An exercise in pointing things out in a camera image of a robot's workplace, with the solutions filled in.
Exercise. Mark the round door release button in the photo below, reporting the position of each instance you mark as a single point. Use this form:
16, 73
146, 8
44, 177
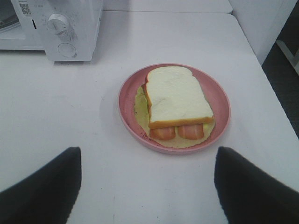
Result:
67, 50

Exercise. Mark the white microwave oven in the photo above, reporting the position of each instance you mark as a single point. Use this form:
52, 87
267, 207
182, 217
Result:
18, 32

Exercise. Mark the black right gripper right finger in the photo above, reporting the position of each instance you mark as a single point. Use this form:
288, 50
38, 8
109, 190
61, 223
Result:
248, 195

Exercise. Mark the sausage piece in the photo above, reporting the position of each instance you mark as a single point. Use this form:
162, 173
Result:
191, 132
166, 133

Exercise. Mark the white warning label sticker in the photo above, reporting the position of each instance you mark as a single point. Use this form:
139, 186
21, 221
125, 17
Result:
25, 10

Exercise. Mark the pink round plate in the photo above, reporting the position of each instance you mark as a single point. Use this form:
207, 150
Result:
213, 92

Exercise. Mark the white timer knob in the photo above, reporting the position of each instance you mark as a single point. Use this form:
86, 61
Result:
58, 24

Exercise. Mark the yellow egg sheet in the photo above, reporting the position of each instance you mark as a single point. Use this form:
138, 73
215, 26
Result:
142, 118

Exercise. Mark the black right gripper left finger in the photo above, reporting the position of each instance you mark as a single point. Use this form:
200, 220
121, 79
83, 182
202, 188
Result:
48, 195

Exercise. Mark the white table leg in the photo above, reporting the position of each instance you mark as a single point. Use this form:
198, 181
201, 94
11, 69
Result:
293, 59

